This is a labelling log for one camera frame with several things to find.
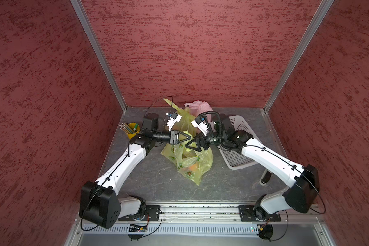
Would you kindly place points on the white plastic basket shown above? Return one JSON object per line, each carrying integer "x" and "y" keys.
{"x": 234, "y": 158}

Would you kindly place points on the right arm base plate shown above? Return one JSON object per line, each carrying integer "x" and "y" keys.
{"x": 251, "y": 214}

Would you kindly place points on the left aluminium corner post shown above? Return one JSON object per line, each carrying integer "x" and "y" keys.
{"x": 87, "y": 27}

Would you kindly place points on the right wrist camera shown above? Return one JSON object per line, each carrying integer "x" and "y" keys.
{"x": 201, "y": 124}

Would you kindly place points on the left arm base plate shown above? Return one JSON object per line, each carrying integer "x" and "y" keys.
{"x": 145, "y": 213}

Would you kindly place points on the aluminium corner post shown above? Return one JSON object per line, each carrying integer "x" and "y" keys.
{"x": 87, "y": 27}
{"x": 308, "y": 35}

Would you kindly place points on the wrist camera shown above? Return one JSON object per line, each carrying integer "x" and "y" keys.
{"x": 201, "y": 124}
{"x": 173, "y": 118}

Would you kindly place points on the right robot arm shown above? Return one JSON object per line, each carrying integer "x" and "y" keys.
{"x": 302, "y": 182}

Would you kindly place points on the yellow pencil cup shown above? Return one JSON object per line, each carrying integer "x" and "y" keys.
{"x": 130, "y": 129}

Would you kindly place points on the aluminium front rail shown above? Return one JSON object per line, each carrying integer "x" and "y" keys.
{"x": 197, "y": 212}

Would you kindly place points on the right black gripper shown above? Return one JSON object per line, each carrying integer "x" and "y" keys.
{"x": 198, "y": 149}

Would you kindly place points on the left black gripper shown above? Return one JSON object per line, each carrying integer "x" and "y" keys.
{"x": 173, "y": 137}

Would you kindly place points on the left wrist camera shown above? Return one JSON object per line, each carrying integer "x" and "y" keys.
{"x": 173, "y": 118}

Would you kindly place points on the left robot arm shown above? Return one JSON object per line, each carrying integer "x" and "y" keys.
{"x": 99, "y": 202}

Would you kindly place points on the pink plastic bag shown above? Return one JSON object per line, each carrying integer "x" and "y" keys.
{"x": 197, "y": 107}

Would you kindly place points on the right aluminium corner post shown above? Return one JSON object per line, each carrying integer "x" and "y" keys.
{"x": 308, "y": 35}

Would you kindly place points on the black white marker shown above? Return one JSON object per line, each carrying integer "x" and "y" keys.
{"x": 265, "y": 178}

